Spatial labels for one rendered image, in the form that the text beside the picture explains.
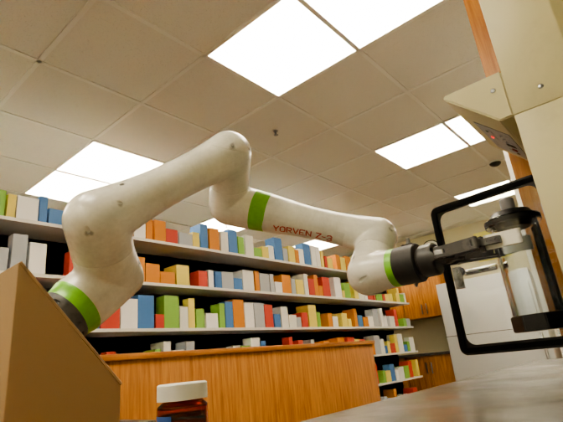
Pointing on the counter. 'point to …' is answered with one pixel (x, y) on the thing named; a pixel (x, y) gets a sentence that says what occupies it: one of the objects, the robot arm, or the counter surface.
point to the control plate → (501, 139)
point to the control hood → (487, 108)
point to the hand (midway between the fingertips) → (514, 240)
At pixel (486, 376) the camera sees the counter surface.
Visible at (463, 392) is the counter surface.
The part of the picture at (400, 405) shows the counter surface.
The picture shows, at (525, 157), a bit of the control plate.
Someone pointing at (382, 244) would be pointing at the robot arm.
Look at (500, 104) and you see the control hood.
